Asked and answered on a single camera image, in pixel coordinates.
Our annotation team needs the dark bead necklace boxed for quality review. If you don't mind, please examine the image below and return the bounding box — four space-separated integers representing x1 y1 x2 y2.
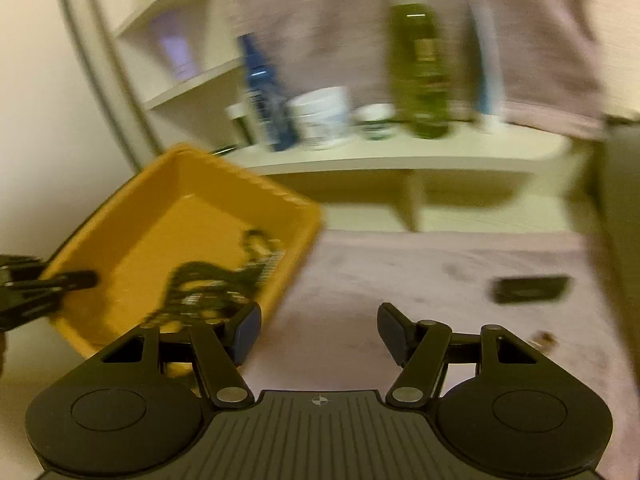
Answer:
150 228 286 331

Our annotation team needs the orange plastic tray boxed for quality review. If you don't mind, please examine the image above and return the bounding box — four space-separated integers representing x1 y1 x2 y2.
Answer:
43 144 322 359

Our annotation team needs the lilac towel on table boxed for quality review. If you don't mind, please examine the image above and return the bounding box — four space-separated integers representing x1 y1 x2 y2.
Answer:
243 231 639 479

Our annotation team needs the black tube lying flat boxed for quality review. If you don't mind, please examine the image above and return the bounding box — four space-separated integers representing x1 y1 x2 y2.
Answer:
212 144 238 156

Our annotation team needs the black white lip balm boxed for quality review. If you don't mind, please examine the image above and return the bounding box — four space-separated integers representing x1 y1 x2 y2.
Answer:
226 103 257 146

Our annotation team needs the grey cushion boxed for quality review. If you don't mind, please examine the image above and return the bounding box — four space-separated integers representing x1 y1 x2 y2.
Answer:
584 114 640 340

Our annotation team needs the blue spray bottle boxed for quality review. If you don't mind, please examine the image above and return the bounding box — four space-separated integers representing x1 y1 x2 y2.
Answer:
239 34 298 152

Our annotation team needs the cream wooden shelf unit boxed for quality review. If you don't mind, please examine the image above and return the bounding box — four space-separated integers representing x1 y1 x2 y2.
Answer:
60 0 597 233

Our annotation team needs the purple tube on shelf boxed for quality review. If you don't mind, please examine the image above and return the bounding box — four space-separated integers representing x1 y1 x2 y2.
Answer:
151 11 200 81

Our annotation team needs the white cream jar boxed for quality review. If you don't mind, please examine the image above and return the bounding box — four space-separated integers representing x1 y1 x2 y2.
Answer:
288 86 350 150

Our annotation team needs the small green-label jar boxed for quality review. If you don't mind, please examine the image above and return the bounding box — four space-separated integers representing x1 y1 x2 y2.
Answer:
352 103 396 141

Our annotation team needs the green olive oil bottle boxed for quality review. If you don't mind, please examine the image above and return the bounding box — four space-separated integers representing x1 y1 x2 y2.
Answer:
387 0 450 139

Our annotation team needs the hanging lilac towel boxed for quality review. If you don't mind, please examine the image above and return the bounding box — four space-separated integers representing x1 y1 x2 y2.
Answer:
226 0 602 140

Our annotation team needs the blue white tube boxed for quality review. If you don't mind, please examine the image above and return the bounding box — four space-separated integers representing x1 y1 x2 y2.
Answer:
466 0 506 133

